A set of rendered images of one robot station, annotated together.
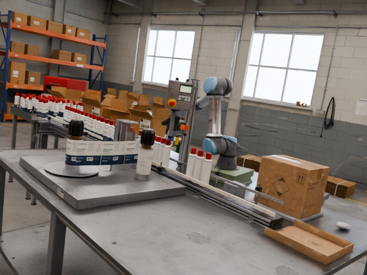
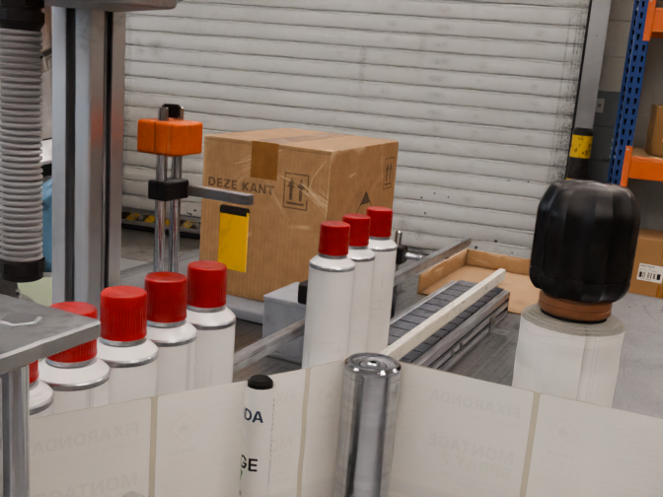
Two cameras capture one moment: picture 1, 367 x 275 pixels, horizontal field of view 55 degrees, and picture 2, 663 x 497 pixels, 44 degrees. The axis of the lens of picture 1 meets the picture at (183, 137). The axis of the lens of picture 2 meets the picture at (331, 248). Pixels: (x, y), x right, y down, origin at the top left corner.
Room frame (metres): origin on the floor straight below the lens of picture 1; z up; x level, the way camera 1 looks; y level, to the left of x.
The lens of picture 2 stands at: (2.43, 0.75, 1.26)
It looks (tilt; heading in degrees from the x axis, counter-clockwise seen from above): 13 degrees down; 249
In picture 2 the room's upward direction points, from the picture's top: 5 degrees clockwise
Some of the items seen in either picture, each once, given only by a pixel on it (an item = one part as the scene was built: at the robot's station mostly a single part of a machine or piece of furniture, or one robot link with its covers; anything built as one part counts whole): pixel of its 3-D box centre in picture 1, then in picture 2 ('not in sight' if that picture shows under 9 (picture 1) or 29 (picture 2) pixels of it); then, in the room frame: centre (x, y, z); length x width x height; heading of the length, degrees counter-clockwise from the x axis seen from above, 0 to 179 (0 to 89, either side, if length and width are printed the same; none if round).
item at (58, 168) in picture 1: (72, 169); not in sight; (1.96, 0.61, 0.89); 0.31 x 0.31 x 0.01
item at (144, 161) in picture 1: (145, 154); (566, 355); (2.00, 0.20, 1.03); 0.09 x 0.09 x 0.30
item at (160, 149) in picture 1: (161, 153); (162, 398); (2.33, 0.13, 0.98); 0.05 x 0.05 x 0.20
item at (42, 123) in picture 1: (40, 137); not in sight; (3.58, 1.47, 0.71); 0.15 x 0.12 x 0.34; 133
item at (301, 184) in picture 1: (290, 184); (302, 211); (1.96, -0.65, 0.99); 0.30 x 0.24 x 0.27; 45
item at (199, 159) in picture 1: (198, 166); (349, 300); (2.07, -0.12, 0.98); 0.05 x 0.05 x 0.20
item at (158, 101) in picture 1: (162, 107); not in sight; (6.70, 0.48, 0.97); 0.43 x 0.42 x 0.37; 140
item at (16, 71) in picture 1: (53, 73); not in sight; (9.20, 3.58, 1.26); 2.78 x 0.61 x 2.51; 143
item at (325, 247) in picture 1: (308, 239); (504, 280); (1.52, -0.63, 0.85); 0.30 x 0.26 x 0.04; 43
